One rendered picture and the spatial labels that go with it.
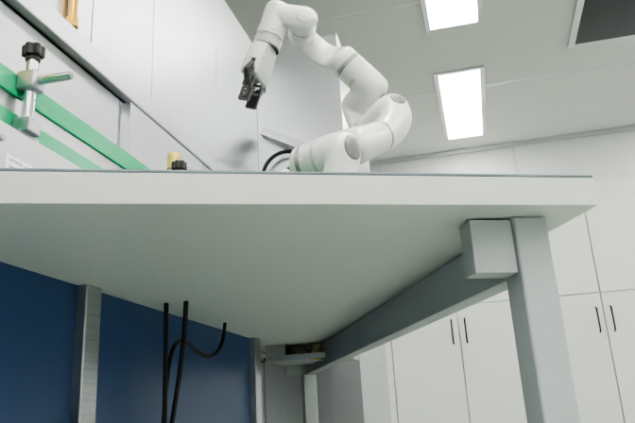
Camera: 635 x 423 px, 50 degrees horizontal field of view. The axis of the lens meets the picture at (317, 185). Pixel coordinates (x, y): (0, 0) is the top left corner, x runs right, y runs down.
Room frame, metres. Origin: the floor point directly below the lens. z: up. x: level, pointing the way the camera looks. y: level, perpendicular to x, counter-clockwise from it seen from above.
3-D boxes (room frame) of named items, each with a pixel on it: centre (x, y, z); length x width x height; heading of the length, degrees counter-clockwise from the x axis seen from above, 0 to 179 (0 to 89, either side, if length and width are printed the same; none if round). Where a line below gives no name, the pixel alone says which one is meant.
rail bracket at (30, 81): (0.80, 0.35, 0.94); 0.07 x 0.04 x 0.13; 77
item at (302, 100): (3.02, -0.01, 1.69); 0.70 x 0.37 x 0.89; 167
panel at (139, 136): (2.03, 0.38, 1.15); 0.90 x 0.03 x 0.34; 167
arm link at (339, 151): (1.46, -0.04, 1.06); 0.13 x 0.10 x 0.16; 50
